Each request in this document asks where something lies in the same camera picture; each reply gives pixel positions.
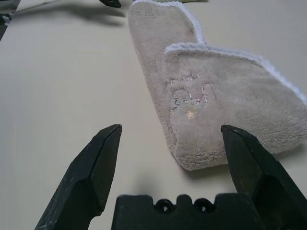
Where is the beige towel with white trim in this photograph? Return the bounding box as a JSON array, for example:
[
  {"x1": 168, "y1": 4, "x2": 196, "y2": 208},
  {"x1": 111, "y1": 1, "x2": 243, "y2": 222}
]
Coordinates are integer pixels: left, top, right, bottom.
[{"x1": 128, "y1": 0, "x2": 307, "y2": 171}]

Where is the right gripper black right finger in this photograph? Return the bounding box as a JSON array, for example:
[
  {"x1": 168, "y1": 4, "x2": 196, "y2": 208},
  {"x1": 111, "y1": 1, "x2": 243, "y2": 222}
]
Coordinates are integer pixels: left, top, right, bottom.
[{"x1": 220, "y1": 124, "x2": 307, "y2": 230}]

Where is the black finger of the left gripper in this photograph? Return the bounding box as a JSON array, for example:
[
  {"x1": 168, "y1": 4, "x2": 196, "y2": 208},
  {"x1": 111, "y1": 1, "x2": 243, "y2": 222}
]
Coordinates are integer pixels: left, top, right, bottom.
[{"x1": 99, "y1": 0, "x2": 122, "y2": 9}]

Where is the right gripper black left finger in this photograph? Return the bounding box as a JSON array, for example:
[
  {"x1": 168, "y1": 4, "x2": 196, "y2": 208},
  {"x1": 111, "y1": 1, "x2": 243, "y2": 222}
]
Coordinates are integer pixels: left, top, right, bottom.
[{"x1": 33, "y1": 124, "x2": 123, "y2": 230}]

